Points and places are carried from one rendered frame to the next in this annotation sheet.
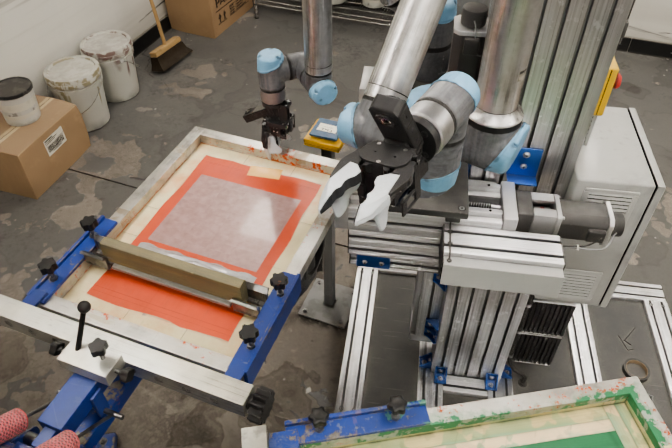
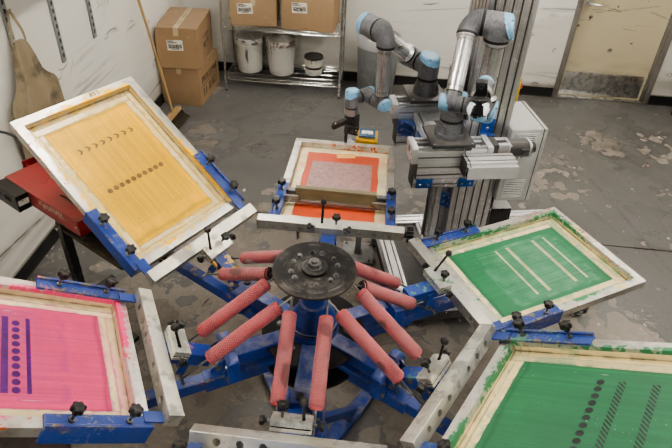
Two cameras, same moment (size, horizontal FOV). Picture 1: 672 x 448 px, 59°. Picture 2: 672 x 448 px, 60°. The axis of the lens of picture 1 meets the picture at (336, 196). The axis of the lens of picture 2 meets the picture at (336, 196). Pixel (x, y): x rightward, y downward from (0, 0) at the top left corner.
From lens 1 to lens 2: 1.75 m
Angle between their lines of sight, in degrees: 15
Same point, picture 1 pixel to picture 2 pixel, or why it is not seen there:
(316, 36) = (384, 77)
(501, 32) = (490, 62)
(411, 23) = (462, 60)
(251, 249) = (361, 187)
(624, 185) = (531, 130)
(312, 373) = not seen: hidden behind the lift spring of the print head
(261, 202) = (353, 168)
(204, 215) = (327, 177)
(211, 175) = (318, 160)
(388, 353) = (411, 262)
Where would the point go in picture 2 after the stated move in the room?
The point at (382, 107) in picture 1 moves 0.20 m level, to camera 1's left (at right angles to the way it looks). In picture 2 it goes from (481, 82) to (434, 86)
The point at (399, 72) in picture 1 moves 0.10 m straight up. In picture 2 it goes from (461, 78) to (464, 57)
